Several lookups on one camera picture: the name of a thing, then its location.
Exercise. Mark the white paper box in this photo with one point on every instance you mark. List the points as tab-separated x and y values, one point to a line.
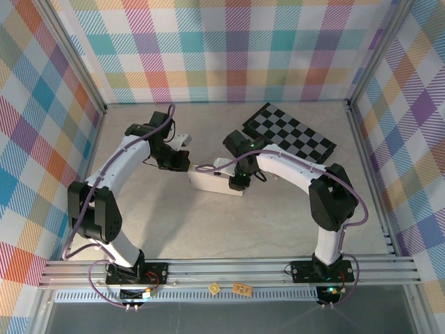
208	181

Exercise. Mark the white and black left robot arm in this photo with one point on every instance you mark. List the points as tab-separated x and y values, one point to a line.
118	163

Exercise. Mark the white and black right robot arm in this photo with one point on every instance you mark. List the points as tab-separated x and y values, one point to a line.
288	167

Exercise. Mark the black grey checkerboard panel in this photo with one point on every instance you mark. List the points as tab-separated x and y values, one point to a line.
295	135

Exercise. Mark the orange wooden tag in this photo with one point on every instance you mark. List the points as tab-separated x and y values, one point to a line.
241	289

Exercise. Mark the small yellow wooden tag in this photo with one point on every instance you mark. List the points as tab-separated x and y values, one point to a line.
214	288

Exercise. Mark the black circuit board with connectors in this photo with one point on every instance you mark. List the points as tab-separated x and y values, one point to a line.
135	295
328	294

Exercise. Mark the aluminium frame rail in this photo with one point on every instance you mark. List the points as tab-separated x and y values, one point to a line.
226	269

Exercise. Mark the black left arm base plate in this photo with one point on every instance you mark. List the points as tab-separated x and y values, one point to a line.
156	273

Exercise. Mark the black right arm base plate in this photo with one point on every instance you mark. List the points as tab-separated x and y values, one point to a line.
302	271

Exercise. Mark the aluminium frame post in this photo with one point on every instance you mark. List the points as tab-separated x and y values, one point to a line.
379	52
73	55

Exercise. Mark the aluminium lower frame leg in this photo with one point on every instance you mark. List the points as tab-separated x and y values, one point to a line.
417	309
41	313

